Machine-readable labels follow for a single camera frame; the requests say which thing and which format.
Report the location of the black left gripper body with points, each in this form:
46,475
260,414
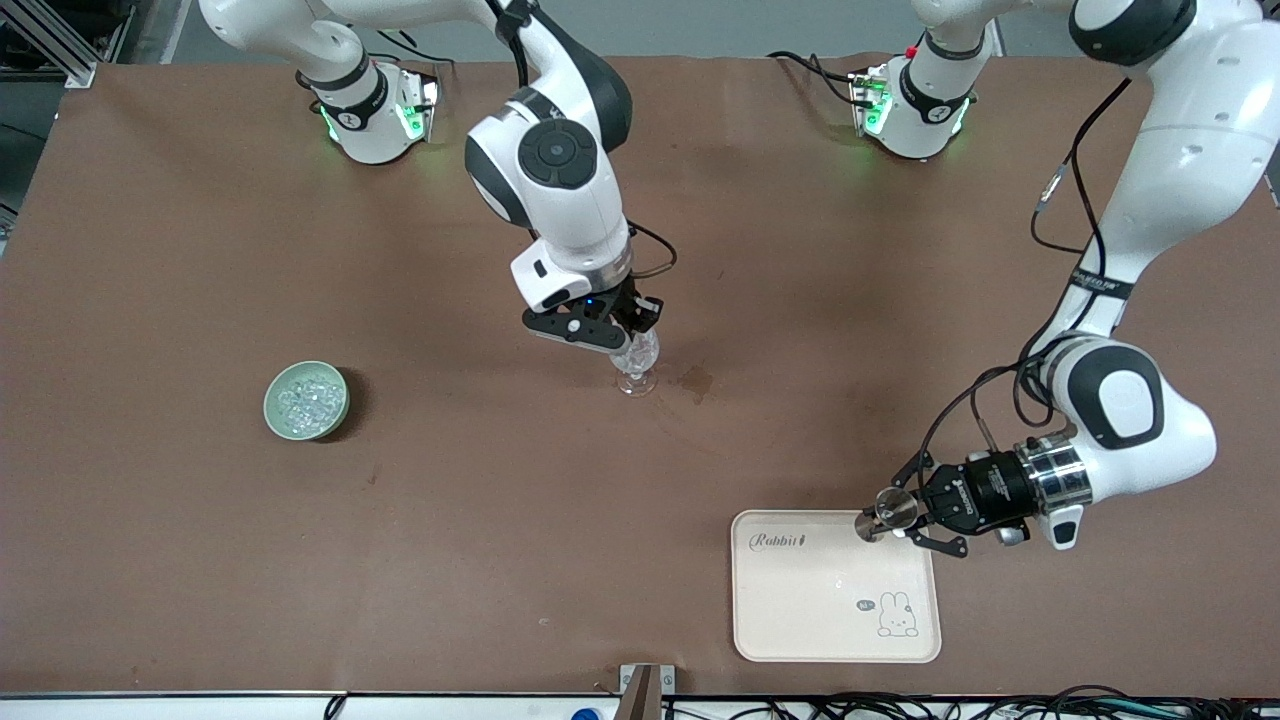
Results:
982,488

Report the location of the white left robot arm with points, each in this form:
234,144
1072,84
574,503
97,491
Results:
1180,150

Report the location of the clear cut wine glass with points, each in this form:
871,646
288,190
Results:
637,378

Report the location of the brown table mat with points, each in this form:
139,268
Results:
400,550

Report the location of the pile of clear ice cubes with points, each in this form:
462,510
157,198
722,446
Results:
308,398

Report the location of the green ceramic bowl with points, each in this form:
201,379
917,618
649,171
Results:
278,422

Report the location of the silver metal jigger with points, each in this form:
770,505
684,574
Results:
890,510

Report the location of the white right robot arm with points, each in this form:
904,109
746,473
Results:
560,200

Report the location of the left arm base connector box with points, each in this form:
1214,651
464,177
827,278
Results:
868,100

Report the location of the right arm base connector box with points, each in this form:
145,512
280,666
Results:
418,105

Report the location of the cream rabbit print tray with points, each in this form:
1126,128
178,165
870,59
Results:
830,600

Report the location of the metal table edge bracket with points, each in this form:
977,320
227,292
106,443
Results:
645,690

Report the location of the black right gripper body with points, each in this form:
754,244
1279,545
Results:
628,304

